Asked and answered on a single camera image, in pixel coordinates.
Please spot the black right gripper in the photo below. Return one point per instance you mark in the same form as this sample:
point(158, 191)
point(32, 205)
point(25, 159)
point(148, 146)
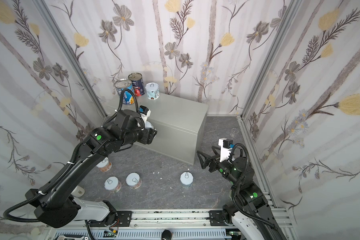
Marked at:
point(213, 164)

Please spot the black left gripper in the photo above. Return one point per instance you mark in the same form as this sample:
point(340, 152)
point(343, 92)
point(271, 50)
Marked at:
point(150, 135)

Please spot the green label can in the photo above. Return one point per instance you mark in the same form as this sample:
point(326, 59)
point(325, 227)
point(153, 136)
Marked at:
point(152, 91)

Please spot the red label can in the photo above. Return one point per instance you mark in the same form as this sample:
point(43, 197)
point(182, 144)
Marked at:
point(134, 181)

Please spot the dark chopped tomatoes can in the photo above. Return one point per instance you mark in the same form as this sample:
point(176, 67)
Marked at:
point(138, 84)

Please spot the blue label tall can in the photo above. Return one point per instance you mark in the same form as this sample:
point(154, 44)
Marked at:
point(125, 89)

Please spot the teal label can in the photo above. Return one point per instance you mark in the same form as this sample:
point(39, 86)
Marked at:
point(148, 125)

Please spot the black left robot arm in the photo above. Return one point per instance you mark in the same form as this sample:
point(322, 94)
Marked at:
point(56, 205)

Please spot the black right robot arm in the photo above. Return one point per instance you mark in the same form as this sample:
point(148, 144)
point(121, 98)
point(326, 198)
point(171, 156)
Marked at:
point(249, 210)

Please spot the orange label can by arm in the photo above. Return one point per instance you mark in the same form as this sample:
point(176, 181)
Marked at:
point(105, 165)

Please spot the grey metal cabinet box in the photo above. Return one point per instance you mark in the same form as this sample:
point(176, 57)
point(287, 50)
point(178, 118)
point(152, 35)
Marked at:
point(179, 122)

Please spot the clear plastic measuring cup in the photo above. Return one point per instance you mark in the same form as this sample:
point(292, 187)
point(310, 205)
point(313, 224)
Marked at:
point(234, 132)

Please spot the pink label can front-left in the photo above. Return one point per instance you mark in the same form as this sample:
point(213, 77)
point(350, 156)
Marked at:
point(113, 184)

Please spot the white pill bottle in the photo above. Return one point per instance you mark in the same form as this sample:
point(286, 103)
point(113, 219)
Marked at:
point(78, 192)

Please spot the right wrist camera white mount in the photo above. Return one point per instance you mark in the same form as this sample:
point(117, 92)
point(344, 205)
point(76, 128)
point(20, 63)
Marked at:
point(226, 146)

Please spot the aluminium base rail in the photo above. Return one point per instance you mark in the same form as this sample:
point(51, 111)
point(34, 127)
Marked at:
point(183, 225)

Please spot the aluminium corner frame left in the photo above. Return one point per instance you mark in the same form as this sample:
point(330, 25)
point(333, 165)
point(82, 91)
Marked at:
point(69, 52)

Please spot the aluminium corner frame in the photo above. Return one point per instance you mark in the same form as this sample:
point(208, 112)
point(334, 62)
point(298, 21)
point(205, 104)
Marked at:
point(270, 57)
point(69, 52)

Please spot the aluminium corner frame right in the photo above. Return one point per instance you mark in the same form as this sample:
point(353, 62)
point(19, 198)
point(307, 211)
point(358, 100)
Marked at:
point(270, 57)

